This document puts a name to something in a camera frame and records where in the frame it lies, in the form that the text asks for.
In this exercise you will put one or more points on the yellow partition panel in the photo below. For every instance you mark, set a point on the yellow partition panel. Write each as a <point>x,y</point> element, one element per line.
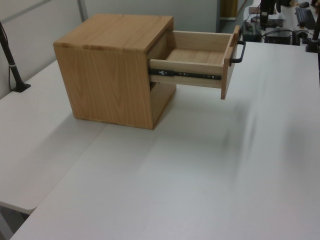
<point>228,8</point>

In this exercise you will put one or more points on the black camera pole with clamp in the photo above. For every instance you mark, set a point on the black camera pole with clamp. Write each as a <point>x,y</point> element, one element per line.
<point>15,75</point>

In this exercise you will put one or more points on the black computer mouse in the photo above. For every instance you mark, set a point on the black computer mouse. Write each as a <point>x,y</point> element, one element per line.
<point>304,4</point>

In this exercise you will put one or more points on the black electronics box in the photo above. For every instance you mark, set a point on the black electronics box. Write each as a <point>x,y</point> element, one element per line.
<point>250,33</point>

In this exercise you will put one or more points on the black computer keyboard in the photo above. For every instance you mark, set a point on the black computer keyboard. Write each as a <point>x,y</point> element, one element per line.
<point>305,16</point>

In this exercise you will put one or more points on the dark blue controller box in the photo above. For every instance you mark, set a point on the dark blue controller box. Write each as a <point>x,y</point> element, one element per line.
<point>278,37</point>

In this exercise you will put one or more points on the black metal drawer slide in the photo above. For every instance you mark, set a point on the black metal drawer slide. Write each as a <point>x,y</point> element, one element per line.
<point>185,74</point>

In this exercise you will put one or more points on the light oak wooden cabinet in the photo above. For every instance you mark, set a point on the light oak wooden cabinet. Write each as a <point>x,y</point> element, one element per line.
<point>105,82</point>

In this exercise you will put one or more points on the black pole clamp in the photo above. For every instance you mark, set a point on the black pole clamp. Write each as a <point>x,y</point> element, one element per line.
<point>312,45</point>

